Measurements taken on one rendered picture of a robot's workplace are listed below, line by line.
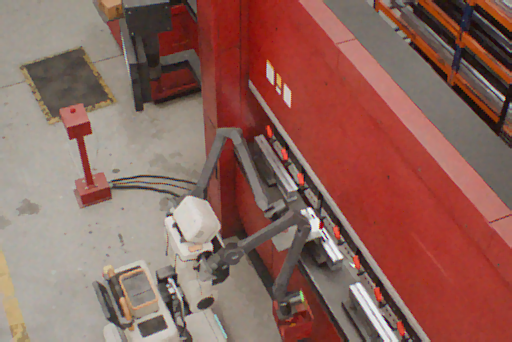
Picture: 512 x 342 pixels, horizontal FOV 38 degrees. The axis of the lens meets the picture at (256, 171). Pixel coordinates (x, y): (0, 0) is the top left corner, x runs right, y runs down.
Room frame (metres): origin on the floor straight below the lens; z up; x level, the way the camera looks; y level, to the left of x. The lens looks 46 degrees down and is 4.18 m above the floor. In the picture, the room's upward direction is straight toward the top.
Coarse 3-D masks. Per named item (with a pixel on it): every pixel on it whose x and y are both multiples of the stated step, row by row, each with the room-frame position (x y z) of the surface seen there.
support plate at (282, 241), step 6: (306, 216) 2.71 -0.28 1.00; (294, 228) 2.62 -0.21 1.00; (282, 234) 2.58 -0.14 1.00; (288, 234) 2.58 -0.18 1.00; (294, 234) 2.58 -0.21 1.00; (312, 234) 2.58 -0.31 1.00; (318, 234) 2.58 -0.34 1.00; (276, 240) 2.54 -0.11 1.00; (282, 240) 2.54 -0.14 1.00; (288, 240) 2.54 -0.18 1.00; (306, 240) 2.54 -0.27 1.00; (276, 246) 2.50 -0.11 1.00; (282, 246) 2.50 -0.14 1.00; (288, 246) 2.50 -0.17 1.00
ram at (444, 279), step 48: (288, 48) 2.98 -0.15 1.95; (336, 96) 2.54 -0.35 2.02; (288, 144) 2.93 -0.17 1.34; (336, 144) 2.50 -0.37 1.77; (384, 144) 2.17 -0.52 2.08; (336, 192) 2.45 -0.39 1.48; (384, 192) 2.12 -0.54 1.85; (432, 192) 1.87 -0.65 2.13; (384, 240) 2.07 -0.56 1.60; (432, 240) 1.81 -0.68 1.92; (432, 288) 1.75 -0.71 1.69; (480, 288) 1.55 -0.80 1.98; (432, 336) 1.68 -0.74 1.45; (480, 336) 1.48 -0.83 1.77
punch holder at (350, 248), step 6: (342, 228) 2.37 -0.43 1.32; (342, 234) 2.36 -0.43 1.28; (348, 234) 2.31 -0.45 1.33; (342, 240) 2.35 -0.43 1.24; (348, 240) 2.31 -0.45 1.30; (342, 246) 2.34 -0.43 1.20; (348, 246) 2.30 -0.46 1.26; (354, 246) 2.26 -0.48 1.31; (348, 252) 2.29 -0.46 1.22; (354, 252) 2.25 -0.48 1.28; (360, 252) 2.25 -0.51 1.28; (348, 258) 2.28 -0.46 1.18; (360, 258) 2.26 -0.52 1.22
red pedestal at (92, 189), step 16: (64, 112) 3.79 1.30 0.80; (80, 112) 3.79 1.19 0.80; (64, 128) 3.75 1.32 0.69; (80, 128) 3.68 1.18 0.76; (80, 144) 3.74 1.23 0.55; (80, 160) 3.77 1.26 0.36; (96, 176) 3.84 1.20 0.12; (80, 192) 3.68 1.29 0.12; (96, 192) 3.70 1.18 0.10; (80, 208) 3.63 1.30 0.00
